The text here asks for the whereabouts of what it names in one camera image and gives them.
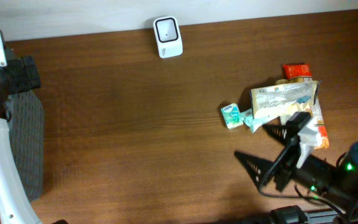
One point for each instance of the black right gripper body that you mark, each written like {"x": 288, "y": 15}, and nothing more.
{"x": 286, "y": 162}

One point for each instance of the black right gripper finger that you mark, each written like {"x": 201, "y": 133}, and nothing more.
{"x": 278, "y": 132}
{"x": 258, "y": 169}

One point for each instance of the white hair product tube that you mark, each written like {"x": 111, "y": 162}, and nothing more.
{"x": 283, "y": 82}

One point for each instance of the cream snack bag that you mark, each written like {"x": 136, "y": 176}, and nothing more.
{"x": 265, "y": 102}

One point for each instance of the teal snack pouch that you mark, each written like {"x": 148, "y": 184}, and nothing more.
{"x": 254, "y": 123}

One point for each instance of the small teal tissue pack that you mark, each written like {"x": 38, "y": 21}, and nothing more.
{"x": 232, "y": 116}

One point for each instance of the orange pasta packet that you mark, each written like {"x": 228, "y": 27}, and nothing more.
{"x": 302, "y": 73}

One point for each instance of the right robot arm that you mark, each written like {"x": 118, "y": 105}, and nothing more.
{"x": 333, "y": 185}

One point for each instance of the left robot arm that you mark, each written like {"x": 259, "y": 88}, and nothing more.
{"x": 18, "y": 75}

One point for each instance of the white barcode scanner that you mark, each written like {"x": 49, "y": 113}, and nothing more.
{"x": 168, "y": 37}

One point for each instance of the grey plastic mesh basket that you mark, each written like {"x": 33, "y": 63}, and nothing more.
{"x": 26, "y": 133}

